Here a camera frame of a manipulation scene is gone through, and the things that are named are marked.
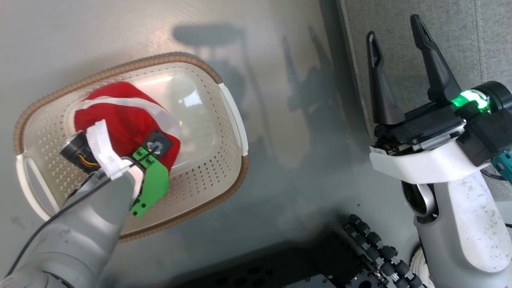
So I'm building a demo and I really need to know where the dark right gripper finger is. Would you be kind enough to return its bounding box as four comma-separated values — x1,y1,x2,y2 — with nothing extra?
366,31,405,125
410,14,463,105

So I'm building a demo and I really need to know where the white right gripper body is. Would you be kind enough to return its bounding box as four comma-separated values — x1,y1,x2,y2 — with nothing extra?
369,100,493,185

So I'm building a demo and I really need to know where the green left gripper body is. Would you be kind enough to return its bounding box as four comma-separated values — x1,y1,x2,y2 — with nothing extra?
130,129,173,218

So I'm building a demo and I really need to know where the red and white garment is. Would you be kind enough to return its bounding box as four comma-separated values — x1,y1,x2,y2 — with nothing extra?
74,82,181,180

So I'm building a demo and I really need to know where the grey fabric sofa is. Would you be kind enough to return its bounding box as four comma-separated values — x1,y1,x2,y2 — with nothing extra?
338,0,512,200

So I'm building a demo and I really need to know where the white perforated laundry basket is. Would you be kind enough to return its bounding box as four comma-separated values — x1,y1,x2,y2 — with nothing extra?
13,52,249,243

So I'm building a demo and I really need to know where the black roller omni wheel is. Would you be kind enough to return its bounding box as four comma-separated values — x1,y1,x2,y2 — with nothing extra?
343,214,425,288

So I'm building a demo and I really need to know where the teal right cable connector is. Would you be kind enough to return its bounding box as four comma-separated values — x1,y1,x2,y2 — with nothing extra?
491,151,512,181

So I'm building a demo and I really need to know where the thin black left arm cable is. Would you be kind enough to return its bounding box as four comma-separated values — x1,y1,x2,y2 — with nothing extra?
2,143,162,280

